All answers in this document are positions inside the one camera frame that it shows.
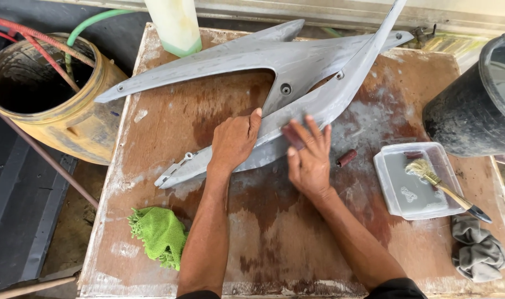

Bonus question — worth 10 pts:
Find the brass water tap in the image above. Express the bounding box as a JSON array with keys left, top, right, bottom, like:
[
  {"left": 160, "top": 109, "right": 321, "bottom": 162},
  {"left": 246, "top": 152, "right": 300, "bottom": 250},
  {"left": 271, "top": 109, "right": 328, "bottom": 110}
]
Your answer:
[{"left": 410, "top": 24, "right": 438, "bottom": 50}]

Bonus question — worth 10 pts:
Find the black rubber bucket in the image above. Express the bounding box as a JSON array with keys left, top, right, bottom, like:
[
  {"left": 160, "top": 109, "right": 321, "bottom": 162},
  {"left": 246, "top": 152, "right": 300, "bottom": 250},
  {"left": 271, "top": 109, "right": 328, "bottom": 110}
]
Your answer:
[{"left": 422, "top": 33, "right": 505, "bottom": 158}]

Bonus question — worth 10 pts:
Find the green microfibre cloth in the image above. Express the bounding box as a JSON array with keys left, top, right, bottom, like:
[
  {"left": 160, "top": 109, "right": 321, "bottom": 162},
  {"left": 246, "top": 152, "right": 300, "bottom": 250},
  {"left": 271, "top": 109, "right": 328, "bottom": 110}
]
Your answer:
[{"left": 127, "top": 206, "right": 189, "bottom": 271}]

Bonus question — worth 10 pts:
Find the wide grey fairing panel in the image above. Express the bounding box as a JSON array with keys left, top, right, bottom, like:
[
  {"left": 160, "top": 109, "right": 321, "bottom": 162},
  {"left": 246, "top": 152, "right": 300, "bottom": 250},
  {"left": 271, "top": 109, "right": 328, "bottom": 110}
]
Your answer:
[{"left": 94, "top": 19, "right": 414, "bottom": 118}]

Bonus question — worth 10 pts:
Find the red hose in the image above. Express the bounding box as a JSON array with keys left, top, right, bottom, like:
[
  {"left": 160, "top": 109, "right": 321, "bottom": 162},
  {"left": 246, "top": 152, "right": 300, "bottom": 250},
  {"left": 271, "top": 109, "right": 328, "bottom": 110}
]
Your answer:
[
  {"left": 0, "top": 14, "right": 96, "bottom": 68},
  {"left": 0, "top": 29, "right": 81, "bottom": 93}
]

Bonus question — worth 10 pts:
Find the wooden stick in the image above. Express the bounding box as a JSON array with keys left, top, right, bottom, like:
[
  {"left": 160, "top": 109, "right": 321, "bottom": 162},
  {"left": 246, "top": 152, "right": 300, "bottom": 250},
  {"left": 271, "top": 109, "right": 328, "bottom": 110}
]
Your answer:
[{"left": 0, "top": 275, "right": 77, "bottom": 299}]

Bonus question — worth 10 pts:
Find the long grey fairing strip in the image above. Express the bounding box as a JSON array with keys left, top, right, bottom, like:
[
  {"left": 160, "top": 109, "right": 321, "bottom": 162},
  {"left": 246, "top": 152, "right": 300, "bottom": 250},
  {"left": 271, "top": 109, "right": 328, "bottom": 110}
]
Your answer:
[{"left": 155, "top": 0, "right": 409, "bottom": 190}]

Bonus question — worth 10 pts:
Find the black shirt sleeve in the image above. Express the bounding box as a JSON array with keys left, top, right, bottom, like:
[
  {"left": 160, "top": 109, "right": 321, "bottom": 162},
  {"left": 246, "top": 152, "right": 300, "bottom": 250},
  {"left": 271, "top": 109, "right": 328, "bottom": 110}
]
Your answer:
[
  {"left": 176, "top": 290, "right": 221, "bottom": 299},
  {"left": 364, "top": 277, "right": 428, "bottom": 299}
]

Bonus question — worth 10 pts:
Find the rolled brown sandpaper piece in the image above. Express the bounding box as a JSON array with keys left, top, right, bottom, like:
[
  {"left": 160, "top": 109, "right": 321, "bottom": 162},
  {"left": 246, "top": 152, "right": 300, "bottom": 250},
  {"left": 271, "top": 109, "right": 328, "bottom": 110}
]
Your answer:
[{"left": 336, "top": 149, "right": 358, "bottom": 169}]

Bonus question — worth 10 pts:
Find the person's left hand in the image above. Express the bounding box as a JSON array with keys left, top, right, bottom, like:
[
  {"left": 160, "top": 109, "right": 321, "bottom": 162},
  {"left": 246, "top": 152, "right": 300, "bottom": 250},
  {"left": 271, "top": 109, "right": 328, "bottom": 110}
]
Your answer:
[{"left": 207, "top": 108, "right": 262, "bottom": 175}]

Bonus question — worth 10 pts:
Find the rusty metal rod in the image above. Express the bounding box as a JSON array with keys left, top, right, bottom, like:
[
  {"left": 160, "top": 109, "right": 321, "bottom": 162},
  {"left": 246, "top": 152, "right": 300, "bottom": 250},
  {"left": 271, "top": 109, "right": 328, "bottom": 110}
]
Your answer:
[{"left": 0, "top": 99, "right": 99, "bottom": 209}]

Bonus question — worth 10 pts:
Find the grey rag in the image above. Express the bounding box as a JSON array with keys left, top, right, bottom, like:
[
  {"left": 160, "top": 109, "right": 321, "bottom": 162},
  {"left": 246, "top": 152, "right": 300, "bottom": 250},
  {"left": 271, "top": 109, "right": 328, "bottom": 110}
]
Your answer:
[{"left": 450, "top": 215, "right": 505, "bottom": 283}]

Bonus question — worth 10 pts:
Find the green hose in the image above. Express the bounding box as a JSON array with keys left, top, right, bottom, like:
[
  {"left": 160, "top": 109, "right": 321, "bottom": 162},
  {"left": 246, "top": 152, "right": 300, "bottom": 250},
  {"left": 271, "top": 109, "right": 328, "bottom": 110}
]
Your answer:
[{"left": 65, "top": 9, "right": 135, "bottom": 80}]

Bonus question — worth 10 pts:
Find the person's right hand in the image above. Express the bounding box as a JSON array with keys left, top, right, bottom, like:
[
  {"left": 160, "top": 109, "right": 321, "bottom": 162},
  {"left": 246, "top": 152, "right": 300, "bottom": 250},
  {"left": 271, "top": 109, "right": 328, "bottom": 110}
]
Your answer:
[{"left": 286, "top": 115, "right": 336, "bottom": 202}]

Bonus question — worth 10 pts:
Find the white plastic bottle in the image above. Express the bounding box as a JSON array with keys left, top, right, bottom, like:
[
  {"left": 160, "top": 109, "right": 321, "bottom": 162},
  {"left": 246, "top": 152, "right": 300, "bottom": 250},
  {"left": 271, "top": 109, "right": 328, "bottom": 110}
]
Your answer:
[{"left": 144, "top": 0, "right": 203, "bottom": 58}]

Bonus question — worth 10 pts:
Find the yellow plastic barrel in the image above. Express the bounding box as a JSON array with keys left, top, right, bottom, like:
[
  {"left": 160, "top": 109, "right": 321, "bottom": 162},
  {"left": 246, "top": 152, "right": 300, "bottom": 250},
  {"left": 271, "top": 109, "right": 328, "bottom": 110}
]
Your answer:
[{"left": 0, "top": 33, "right": 129, "bottom": 166}]

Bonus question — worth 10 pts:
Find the dark red sandpaper piece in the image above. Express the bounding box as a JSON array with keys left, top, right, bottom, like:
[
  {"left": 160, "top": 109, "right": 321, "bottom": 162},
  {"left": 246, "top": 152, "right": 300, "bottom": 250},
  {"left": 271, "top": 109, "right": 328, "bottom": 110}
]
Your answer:
[{"left": 281, "top": 125, "right": 305, "bottom": 151}]

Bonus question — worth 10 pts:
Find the clear plastic water container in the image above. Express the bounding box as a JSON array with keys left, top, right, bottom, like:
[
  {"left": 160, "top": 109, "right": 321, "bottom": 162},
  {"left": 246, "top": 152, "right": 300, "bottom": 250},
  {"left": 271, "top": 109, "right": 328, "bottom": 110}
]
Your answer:
[{"left": 373, "top": 142, "right": 466, "bottom": 221}]

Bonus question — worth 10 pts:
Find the wooden handled paint brush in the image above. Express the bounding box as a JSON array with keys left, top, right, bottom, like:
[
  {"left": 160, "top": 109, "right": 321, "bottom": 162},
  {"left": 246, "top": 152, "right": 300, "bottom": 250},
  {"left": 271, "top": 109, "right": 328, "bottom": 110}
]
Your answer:
[{"left": 405, "top": 159, "right": 493, "bottom": 224}]

